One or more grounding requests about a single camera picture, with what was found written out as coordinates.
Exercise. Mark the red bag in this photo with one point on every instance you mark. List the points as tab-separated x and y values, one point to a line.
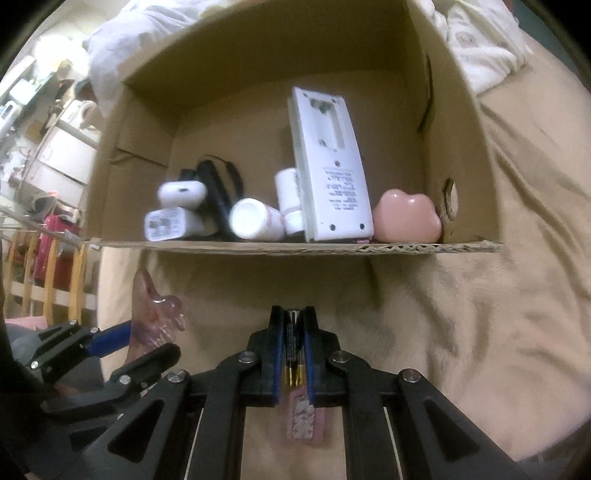
62	251

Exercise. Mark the white remote control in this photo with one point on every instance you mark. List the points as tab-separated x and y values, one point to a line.
332	184

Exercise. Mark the clear pink hair claw clip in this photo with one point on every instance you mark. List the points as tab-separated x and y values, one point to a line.
154	314

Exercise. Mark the small white bottle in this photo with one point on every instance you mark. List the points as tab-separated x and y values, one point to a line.
286	189

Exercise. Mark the white plastic bottle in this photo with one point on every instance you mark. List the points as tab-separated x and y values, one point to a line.
251	219

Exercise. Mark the pink patterned tag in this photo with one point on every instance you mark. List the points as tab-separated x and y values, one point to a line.
307	420

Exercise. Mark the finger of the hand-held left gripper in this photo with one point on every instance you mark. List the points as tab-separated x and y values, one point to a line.
111	340
147	364

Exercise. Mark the cream duvet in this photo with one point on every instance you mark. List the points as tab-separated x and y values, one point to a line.
480	46

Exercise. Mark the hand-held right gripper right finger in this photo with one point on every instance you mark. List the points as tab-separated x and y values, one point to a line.
308	350

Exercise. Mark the pink paw-shaped case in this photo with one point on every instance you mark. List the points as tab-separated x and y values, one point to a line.
406	217

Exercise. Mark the white charger block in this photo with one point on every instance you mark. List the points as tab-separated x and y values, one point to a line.
168	224

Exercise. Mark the white earbud case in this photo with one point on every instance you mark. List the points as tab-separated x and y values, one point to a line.
182	193

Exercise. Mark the wooden slatted rail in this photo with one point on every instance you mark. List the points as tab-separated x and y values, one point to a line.
78	277

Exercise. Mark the cardboard box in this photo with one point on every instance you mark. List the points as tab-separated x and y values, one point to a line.
231	115

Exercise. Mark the white drawer unit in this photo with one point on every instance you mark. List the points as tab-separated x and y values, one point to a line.
64	157

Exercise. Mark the black and gold battery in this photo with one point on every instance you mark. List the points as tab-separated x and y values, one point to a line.
293	341

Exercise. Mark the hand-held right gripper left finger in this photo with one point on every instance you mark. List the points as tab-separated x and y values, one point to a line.
277	350

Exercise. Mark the black printed tube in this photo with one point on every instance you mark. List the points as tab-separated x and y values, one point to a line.
217	203

